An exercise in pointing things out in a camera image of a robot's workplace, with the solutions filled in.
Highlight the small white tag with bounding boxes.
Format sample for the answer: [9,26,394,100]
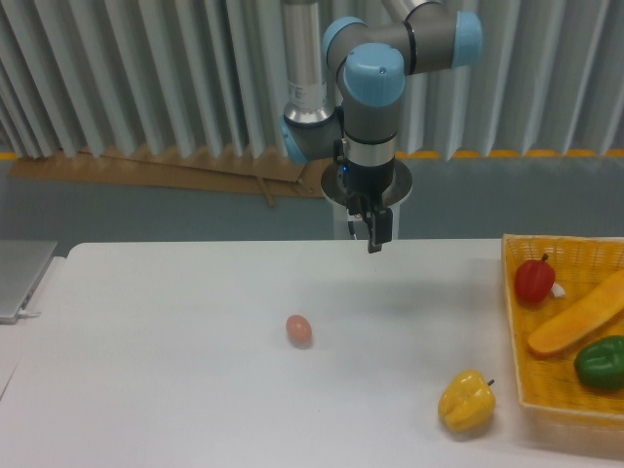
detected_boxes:
[551,283,566,297]

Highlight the red bell pepper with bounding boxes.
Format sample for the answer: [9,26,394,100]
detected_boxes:
[514,253,556,304]

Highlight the yellow woven basket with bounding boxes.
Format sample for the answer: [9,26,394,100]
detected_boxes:
[501,234,623,424]

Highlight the yellow bell pepper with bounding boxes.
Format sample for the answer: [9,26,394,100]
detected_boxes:
[438,370,496,433]

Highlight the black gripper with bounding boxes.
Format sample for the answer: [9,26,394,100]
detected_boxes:
[333,138,395,254]

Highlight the brown egg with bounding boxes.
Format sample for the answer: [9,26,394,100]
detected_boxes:
[286,315,313,348]

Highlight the silver laptop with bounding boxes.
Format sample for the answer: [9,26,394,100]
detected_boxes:
[1,240,58,325]

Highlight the orange squash slice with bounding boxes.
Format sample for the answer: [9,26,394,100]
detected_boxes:
[527,270,623,356]

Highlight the brown cardboard sheet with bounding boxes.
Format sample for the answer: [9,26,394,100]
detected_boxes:
[1,145,329,207]

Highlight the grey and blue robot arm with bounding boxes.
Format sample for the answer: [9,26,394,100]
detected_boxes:
[281,1,484,254]

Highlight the green bell pepper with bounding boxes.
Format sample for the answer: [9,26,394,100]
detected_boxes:
[574,335,623,390]

